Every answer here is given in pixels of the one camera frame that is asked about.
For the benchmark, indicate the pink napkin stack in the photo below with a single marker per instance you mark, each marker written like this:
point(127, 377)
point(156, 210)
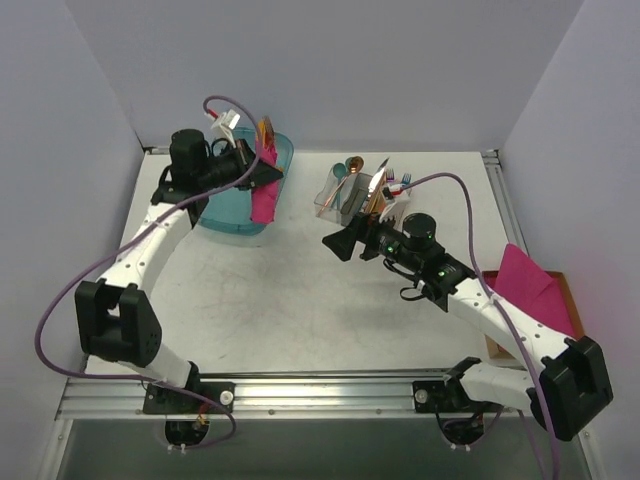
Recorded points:
point(531, 289)

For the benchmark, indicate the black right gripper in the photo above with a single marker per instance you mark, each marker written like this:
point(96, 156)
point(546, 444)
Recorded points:
point(365, 236)

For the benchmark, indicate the clear acrylic utensil organizer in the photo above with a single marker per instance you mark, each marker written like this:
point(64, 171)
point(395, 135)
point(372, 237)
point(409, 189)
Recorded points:
point(353, 199)

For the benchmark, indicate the aluminium frame rail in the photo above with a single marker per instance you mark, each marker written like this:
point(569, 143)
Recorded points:
point(308, 395)

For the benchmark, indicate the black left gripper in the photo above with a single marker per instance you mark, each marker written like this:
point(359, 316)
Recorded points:
point(247, 164)

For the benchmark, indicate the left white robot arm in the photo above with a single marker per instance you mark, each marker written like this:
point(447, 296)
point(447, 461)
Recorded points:
point(116, 321)

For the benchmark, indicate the brown napkin tray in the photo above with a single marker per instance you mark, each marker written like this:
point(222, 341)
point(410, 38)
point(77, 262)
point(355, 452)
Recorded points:
point(553, 304)

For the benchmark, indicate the teal spoon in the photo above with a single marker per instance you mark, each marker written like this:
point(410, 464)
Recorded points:
point(340, 171)

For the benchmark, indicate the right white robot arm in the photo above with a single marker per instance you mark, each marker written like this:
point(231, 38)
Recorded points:
point(563, 382)

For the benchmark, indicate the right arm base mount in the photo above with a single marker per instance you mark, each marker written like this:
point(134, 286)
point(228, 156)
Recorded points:
point(433, 396)

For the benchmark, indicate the copper spoon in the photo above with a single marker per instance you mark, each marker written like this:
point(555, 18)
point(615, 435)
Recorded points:
point(355, 165)

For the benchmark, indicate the pink paper napkin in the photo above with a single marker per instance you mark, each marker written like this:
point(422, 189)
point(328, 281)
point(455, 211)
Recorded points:
point(264, 198)

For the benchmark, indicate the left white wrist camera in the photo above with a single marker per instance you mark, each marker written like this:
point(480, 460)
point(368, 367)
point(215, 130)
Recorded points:
point(224, 124)

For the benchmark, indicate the silver knife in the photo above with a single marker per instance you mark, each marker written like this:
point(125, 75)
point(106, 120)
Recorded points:
point(374, 185)

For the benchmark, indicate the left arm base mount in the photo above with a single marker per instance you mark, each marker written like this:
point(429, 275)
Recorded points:
point(162, 401)

